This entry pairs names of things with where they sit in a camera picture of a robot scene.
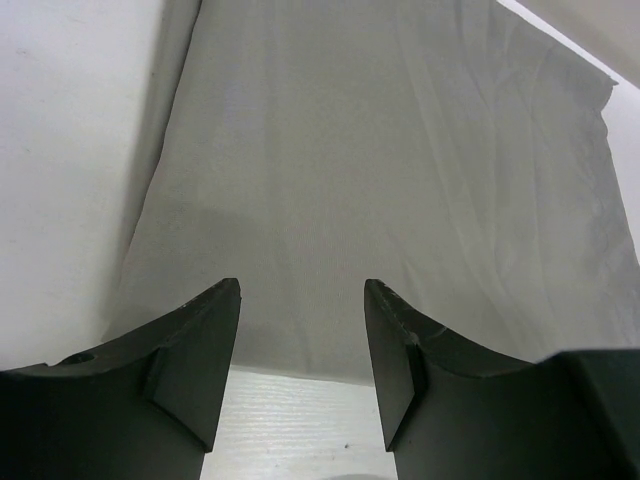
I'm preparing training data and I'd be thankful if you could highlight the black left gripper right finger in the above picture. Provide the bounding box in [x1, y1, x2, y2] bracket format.
[364, 279, 639, 479]

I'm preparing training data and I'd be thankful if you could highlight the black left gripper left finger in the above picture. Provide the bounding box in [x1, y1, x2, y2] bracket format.
[1, 278, 241, 479]

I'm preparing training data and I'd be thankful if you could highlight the grey cloth placemat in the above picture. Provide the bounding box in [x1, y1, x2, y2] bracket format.
[105, 1, 639, 381]

